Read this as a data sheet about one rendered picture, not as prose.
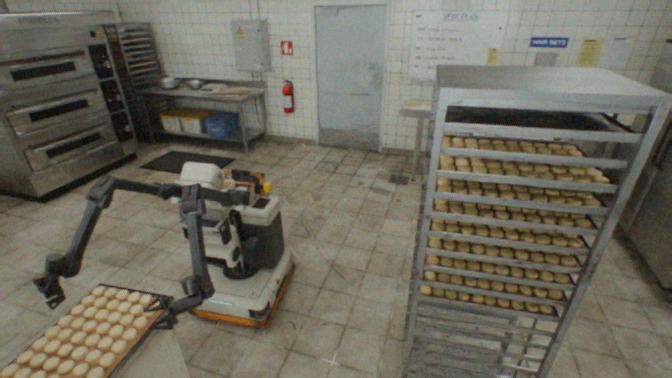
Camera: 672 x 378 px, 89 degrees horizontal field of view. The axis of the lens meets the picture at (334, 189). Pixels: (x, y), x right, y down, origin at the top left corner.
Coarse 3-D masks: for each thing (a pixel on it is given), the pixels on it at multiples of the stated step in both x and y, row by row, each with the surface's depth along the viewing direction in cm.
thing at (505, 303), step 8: (424, 288) 161; (432, 288) 163; (432, 296) 159; (440, 296) 158; (448, 296) 157; (456, 296) 158; (464, 296) 156; (472, 296) 156; (480, 296) 156; (488, 296) 156; (480, 304) 154; (488, 304) 154; (496, 304) 154; (504, 304) 152; (512, 304) 152; (520, 304) 151; (528, 304) 151; (536, 304) 152; (536, 312) 150; (544, 312) 149; (552, 312) 150
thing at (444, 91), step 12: (444, 96) 111; (444, 108) 112; (444, 120) 114; (432, 156) 121; (432, 168) 123; (432, 180) 125; (432, 192) 128; (432, 204) 130; (420, 240) 139; (420, 252) 141; (420, 264) 144; (420, 276) 147; (420, 288) 150; (408, 336) 166; (408, 348) 170; (408, 360) 174
